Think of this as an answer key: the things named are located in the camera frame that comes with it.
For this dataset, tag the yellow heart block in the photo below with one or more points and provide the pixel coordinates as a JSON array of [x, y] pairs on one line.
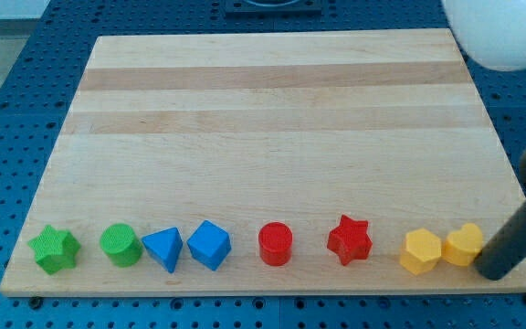
[[462, 246]]

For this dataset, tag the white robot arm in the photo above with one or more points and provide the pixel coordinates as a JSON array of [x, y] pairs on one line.
[[492, 32]]

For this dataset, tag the wooden board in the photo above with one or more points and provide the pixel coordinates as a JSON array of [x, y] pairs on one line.
[[247, 129]]

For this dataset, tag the red cylinder block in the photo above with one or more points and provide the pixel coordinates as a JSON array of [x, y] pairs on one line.
[[275, 241]]

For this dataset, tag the blue cube block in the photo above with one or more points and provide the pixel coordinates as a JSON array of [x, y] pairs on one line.
[[209, 245]]

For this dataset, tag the red star block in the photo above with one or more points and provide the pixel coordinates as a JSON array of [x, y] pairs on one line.
[[350, 240]]

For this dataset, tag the blue triangle block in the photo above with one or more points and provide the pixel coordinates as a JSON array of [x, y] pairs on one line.
[[164, 247]]

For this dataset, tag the green cylinder block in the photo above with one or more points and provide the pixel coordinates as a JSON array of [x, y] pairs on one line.
[[121, 245]]

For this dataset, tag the yellow hexagon block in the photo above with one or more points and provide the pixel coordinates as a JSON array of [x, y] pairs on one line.
[[420, 251]]

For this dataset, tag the green star block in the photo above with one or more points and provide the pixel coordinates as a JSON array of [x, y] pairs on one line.
[[54, 249]]

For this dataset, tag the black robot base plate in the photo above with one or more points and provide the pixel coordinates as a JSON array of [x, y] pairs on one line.
[[271, 7]]

